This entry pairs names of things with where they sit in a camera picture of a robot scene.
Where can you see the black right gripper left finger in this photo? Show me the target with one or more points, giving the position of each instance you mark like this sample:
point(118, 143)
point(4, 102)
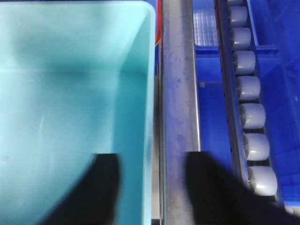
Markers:
point(93, 200)

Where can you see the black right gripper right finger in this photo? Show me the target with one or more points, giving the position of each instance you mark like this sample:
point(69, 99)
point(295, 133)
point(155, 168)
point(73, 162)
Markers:
point(218, 198)

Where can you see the light blue plastic bin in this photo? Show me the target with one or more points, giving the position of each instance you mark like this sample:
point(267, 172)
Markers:
point(76, 80)

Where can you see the grey roller track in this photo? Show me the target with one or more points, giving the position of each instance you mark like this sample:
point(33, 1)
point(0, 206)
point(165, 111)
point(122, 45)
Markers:
point(250, 143)

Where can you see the red snack package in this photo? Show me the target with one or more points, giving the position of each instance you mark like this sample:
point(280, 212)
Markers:
point(159, 22)

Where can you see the blue crate lower shelf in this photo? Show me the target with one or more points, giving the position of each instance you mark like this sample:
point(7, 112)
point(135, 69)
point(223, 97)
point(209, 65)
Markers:
point(276, 25)

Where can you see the stainless steel shelf rail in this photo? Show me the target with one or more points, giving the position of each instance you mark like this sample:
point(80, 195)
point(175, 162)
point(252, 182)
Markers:
point(180, 129)

